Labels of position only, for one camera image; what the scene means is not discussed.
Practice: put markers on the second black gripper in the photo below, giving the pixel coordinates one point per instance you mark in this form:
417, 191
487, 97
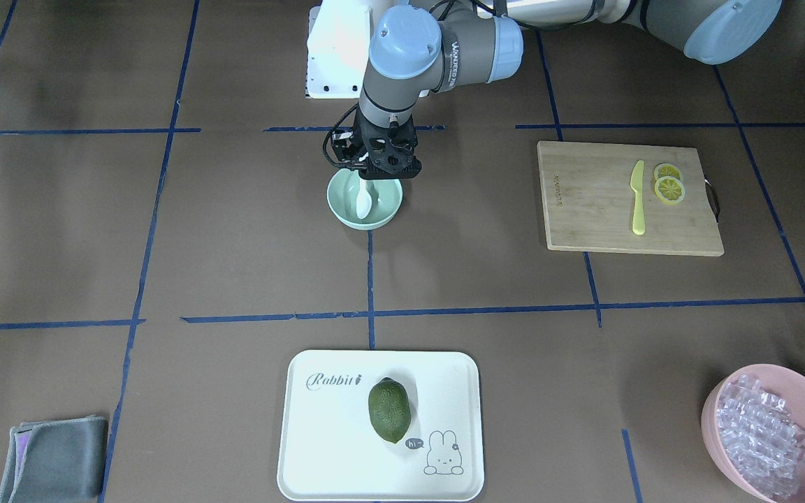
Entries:
344, 148

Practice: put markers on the light green bowl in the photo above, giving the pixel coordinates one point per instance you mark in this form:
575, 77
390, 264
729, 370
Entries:
341, 196

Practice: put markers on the white plastic spoon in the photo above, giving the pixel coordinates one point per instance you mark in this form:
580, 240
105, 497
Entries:
364, 199

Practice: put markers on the silver blue second robot arm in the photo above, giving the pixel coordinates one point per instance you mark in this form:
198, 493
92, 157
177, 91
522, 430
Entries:
436, 46

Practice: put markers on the bamboo cutting board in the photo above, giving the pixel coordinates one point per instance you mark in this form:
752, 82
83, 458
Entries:
587, 201

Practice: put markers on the green avocado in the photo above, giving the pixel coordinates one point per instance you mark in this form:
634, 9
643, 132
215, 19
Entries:
389, 410

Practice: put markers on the yellow plastic knife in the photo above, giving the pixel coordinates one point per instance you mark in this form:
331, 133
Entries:
638, 223

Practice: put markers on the upper lemon slice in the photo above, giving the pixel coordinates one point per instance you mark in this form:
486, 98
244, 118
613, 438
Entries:
667, 170

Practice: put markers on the lemon slice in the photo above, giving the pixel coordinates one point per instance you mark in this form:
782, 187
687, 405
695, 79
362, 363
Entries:
669, 189
667, 170

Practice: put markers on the lower lemon slice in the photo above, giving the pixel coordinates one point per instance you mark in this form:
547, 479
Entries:
669, 189

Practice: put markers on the white rabbit tray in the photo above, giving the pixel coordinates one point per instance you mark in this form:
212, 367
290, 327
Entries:
329, 450

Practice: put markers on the grey folded cloth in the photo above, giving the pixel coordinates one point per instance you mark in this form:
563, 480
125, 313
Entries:
55, 461

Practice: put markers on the clear ice cubes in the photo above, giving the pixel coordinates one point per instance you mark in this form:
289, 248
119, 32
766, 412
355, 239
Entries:
761, 437

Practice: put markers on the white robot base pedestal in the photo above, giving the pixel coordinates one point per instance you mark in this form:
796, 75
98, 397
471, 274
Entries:
337, 49

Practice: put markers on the metal board handle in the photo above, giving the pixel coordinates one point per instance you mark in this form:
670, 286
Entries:
712, 199

